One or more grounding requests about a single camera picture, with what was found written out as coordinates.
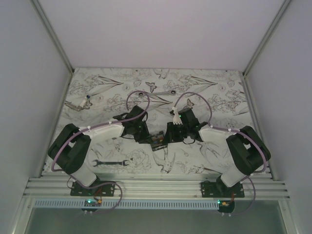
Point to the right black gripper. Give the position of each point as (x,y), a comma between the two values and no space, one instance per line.
(170,137)

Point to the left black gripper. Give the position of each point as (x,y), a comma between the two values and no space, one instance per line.
(145,138)

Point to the black fuse box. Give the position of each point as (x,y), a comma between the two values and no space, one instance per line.
(158,147)

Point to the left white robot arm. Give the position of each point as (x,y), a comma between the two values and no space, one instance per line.
(71,147)

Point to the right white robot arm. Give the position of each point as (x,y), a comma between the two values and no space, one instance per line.
(246,148)

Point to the silver ratchet wrench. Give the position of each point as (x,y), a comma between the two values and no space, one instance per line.
(167,93)

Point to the floral patterned table mat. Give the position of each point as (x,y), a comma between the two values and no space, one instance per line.
(217,96)

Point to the black open-end wrench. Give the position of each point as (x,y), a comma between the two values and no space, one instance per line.
(121,163)

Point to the silver metal clamp tool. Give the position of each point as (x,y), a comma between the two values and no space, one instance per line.
(73,107)

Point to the right controller board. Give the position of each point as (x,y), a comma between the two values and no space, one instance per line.
(226,207)

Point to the controller board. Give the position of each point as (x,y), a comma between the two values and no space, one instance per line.
(226,207)
(90,206)

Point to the left controller board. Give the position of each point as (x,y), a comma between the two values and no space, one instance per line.
(90,206)

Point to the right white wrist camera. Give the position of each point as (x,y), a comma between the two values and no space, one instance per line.
(176,116)

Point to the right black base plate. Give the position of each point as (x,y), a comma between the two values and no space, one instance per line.
(219,190)

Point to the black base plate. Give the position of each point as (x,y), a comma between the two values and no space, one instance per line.
(219,190)
(104,190)

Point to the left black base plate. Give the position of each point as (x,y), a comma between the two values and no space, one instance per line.
(104,190)

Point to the aluminium rail frame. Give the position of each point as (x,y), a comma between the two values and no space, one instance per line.
(145,186)

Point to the white slotted cable duct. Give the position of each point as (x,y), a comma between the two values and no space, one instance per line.
(132,204)

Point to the left aluminium corner post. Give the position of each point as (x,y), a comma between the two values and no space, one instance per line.
(53,36)

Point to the aluminium corner post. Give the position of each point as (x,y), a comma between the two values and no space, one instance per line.
(267,36)
(53,36)

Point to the right aluminium corner post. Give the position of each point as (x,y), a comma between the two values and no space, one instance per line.
(267,36)

